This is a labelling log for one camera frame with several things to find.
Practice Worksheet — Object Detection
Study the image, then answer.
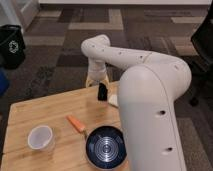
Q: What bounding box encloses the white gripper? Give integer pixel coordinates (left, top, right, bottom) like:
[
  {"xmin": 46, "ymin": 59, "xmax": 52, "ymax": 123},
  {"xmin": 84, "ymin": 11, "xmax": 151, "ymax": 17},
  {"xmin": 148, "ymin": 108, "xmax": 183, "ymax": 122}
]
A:
[{"xmin": 85, "ymin": 59, "xmax": 109, "ymax": 88}]

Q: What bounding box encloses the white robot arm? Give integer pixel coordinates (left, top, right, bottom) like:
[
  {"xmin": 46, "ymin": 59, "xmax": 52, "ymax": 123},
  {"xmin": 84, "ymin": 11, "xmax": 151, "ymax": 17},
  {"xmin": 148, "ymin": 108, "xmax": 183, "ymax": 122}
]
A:
[{"xmin": 81, "ymin": 34, "xmax": 192, "ymax": 171}]

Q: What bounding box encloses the white sponge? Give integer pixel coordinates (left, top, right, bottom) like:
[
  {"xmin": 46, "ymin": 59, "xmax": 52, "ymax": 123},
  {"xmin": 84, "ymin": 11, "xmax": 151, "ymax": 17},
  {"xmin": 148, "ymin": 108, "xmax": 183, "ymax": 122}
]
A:
[{"xmin": 108, "ymin": 94, "xmax": 118, "ymax": 107}]

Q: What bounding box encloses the dark blue frying pan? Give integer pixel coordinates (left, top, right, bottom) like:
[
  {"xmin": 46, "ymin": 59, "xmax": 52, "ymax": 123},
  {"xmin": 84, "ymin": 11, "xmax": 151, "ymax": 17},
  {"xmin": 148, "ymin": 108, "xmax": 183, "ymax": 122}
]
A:
[{"xmin": 67, "ymin": 115, "xmax": 127, "ymax": 171}]

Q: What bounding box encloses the clear plastic cup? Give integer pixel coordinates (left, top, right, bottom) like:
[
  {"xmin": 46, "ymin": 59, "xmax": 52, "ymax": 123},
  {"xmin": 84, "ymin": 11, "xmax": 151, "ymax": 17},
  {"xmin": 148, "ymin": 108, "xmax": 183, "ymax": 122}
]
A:
[{"xmin": 27, "ymin": 125, "xmax": 55, "ymax": 151}]

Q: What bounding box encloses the black recycling bin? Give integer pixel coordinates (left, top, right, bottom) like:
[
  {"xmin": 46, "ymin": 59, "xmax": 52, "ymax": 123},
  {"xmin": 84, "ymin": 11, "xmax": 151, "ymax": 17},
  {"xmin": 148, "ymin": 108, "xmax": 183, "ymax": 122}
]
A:
[{"xmin": 0, "ymin": 24, "xmax": 26, "ymax": 69}]

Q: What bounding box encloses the blue object at left edge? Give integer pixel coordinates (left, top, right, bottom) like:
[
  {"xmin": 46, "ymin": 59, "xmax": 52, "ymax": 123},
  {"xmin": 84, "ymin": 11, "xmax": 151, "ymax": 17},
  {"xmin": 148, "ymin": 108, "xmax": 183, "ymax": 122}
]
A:
[{"xmin": 0, "ymin": 70, "xmax": 9, "ymax": 96}]

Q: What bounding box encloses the black office chair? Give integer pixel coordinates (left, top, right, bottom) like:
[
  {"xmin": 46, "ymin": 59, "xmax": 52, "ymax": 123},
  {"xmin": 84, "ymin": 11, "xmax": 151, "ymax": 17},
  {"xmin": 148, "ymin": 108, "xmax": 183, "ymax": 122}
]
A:
[{"xmin": 189, "ymin": 4, "xmax": 213, "ymax": 106}]

